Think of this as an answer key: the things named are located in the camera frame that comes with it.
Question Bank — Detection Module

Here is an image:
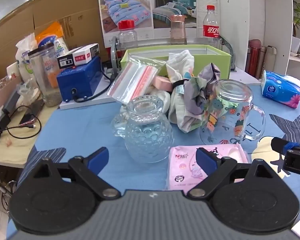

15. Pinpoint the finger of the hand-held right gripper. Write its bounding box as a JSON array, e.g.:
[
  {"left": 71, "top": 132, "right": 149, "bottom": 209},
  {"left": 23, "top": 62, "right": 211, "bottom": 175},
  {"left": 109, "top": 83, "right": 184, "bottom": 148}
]
[{"left": 270, "top": 137, "right": 300, "bottom": 154}]

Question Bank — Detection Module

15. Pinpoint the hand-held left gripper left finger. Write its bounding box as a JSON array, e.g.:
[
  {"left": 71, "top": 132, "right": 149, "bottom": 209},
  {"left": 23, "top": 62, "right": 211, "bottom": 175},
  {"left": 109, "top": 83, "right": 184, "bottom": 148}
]
[{"left": 27, "top": 147, "right": 121, "bottom": 201}]

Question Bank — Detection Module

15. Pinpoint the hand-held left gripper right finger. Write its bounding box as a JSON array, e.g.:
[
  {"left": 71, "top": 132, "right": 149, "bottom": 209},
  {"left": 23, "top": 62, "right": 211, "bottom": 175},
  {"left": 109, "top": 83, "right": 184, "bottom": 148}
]
[{"left": 187, "top": 147, "right": 283, "bottom": 201}]

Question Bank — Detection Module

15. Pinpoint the pink tissue packet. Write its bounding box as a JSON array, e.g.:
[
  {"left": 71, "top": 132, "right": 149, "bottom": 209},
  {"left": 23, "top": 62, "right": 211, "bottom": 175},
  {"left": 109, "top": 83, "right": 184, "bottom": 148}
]
[{"left": 165, "top": 144, "right": 249, "bottom": 191}]

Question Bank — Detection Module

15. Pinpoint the grey printed cloth bundle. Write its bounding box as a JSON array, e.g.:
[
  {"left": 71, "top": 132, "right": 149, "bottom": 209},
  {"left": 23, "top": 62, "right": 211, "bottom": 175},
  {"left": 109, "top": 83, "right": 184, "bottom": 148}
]
[{"left": 184, "top": 63, "right": 223, "bottom": 121}]

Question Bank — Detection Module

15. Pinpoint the clear zip bag pack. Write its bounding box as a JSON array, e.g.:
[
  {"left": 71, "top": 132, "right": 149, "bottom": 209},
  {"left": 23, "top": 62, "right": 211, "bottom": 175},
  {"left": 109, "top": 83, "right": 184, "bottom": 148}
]
[{"left": 107, "top": 56, "right": 166, "bottom": 104}]

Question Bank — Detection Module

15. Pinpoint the pink sponge block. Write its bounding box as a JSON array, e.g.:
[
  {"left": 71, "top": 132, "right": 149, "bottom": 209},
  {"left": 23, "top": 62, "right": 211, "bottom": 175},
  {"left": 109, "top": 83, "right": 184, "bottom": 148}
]
[{"left": 152, "top": 76, "right": 176, "bottom": 92}]

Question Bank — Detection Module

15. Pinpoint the green cardboard box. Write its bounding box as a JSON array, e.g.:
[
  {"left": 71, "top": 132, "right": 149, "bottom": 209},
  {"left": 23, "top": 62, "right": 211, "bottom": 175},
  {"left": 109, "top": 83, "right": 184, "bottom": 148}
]
[{"left": 119, "top": 44, "right": 232, "bottom": 83}]

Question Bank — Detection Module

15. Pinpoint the white printed cloth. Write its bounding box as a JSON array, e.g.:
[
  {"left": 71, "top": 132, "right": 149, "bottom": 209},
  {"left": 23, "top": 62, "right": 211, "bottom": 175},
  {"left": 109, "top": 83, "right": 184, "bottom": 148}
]
[{"left": 165, "top": 50, "right": 206, "bottom": 133}]

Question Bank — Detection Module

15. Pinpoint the blue printed tablecloth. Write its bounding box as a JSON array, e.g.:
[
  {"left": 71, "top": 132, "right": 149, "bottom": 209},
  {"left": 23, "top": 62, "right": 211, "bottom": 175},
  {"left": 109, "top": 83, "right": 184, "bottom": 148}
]
[{"left": 7, "top": 80, "right": 300, "bottom": 240}]

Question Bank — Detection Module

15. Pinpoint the textured glass pitcher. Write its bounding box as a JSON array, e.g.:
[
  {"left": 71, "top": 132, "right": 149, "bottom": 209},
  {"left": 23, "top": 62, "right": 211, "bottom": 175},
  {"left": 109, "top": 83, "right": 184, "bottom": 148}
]
[{"left": 111, "top": 95, "right": 175, "bottom": 164}]

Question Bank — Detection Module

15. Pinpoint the blue tissue pack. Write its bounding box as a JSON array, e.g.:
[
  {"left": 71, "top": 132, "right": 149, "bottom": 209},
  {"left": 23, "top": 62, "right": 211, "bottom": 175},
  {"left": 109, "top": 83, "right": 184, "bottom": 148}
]
[{"left": 260, "top": 70, "right": 300, "bottom": 109}]

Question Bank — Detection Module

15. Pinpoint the printed glass mug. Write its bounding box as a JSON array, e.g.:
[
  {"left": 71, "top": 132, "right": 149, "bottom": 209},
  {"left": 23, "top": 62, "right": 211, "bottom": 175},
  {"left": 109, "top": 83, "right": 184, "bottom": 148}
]
[{"left": 199, "top": 79, "right": 266, "bottom": 146}]

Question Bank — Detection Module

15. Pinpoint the blue machine box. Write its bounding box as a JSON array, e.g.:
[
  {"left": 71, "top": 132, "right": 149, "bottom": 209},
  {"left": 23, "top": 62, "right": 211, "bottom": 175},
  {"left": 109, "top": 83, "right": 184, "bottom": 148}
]
[{"left": 56, "top": 55, "right": 103, "bottom": 103}]

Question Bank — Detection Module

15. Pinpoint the beige thermos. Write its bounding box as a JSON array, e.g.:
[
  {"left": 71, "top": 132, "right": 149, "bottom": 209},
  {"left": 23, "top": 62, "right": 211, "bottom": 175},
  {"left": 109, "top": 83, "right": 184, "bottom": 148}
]
[{"left": 255, "top": 45, "right": 267, "bottom": 79}]

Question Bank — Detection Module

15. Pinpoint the clear jar with black lid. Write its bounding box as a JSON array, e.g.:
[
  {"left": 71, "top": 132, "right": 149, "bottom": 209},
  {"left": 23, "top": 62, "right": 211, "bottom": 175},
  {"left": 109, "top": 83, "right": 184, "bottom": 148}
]
[{"left": 29, "top": 43, "right": 63, "bottom": 108}]

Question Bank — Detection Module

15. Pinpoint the red thermos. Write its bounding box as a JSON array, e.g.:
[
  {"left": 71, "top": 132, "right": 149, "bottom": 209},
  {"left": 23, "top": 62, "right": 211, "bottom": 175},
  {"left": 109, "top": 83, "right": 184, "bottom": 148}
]
[{"left": 245, "top": 39, "right": 262, "bottom": 78}]

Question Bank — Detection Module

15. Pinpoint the black power adapter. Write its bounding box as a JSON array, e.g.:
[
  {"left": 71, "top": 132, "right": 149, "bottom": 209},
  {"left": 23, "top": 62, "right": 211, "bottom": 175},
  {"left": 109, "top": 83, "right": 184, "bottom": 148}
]
[{"left": 0, "top": 114, "right": 12, "bottom": 131}]

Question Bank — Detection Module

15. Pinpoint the black and white carton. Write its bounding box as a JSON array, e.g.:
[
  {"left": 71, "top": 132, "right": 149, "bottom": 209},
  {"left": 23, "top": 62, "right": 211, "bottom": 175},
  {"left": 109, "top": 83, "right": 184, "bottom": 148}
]
[{"left": 57, "top": 43, "right": 100, "bottom": 70}]

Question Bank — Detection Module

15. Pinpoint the open cardboard box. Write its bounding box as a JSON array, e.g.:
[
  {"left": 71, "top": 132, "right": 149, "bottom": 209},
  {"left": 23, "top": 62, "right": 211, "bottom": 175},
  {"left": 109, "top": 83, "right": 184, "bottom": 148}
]
[{"left": 0, "top": 75, "right": 23, "bottom": 128}]

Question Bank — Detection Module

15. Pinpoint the red cap clear jar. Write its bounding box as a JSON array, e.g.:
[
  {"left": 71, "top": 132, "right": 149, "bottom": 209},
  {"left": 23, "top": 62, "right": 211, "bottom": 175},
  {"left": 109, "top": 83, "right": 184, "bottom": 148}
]
[{"left": 117, "top": 20, "right": 139, "bottom": 51}]

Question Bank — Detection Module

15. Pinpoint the white plastic bag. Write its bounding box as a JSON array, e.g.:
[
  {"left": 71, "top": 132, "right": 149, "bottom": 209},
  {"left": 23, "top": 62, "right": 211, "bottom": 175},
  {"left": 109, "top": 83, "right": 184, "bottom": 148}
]
[{"left": 15, "top": 33, "right": 38, "bottom": 81}]

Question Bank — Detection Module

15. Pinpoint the white shelf unit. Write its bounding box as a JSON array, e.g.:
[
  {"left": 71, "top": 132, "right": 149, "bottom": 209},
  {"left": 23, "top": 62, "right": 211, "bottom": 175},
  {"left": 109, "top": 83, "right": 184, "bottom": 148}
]
[{"left": 244, "top": 0, "right": 300, "bottom": 86}]

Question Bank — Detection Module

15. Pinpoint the red label cola bottle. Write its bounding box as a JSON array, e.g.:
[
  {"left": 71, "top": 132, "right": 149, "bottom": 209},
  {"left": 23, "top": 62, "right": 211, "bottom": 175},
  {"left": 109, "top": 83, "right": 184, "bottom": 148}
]
[{"left": 202, "top": 5, "right": 221, "bottom": 48}]

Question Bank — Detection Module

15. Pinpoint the green potted plant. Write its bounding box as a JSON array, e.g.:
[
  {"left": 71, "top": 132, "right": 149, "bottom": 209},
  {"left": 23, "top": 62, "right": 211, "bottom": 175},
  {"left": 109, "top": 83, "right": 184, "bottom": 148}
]
[{"left": 291, "top": 1, "right": 300, "bottom": 53}]

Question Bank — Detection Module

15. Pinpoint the orange paper cup pack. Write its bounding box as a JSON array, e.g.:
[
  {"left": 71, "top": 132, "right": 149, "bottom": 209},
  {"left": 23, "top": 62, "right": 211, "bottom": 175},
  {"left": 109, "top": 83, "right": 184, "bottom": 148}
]
[{"left": 35, "top": 21, "right": 69, "bottom": 56}]

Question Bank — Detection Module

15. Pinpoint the pink transparent bottle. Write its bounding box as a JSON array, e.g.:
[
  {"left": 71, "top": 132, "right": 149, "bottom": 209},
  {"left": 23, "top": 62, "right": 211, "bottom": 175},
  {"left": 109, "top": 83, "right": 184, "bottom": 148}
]
[{"left": 169, "top": 15, "right": 187, "bottom": 46}]

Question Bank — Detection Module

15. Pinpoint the brown cardboard sheet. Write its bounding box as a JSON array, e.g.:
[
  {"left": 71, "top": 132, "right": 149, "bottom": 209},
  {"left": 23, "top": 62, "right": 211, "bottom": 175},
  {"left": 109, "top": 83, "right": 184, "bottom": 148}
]
[{"left": 0, "top": 0, "right": 108, "bottom": 81}]

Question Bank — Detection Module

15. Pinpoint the black machine cable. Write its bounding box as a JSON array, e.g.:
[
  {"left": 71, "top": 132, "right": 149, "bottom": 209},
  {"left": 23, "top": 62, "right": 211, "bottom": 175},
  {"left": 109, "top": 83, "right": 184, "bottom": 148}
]
[{"left": 72, "top": 67, "right": 113, "bottom": 103}]

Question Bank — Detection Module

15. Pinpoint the tan thermos with handle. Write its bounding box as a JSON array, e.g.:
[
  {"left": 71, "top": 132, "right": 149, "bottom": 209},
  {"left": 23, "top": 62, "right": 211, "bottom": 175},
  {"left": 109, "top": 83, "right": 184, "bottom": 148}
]
[{"left": 264, "top": 45, "right": 278, "bottom": 81}]

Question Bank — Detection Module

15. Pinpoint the grey metal bracket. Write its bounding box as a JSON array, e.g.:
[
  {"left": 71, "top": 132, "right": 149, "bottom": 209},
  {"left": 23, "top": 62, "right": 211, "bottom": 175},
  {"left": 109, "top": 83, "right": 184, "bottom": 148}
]
[
  {"left": 110, "top": 37, "right": 123, "bottom": 78},
  {"left": 219, "top": 36, "right": 237, "bottom": 72}
]

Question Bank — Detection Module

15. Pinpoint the wall poster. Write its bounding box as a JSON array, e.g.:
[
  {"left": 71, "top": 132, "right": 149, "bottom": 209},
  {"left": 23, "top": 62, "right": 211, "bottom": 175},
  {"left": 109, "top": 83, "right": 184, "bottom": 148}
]
[{"left": 97, "top": 0, "right": 198, "bottom": 48}]

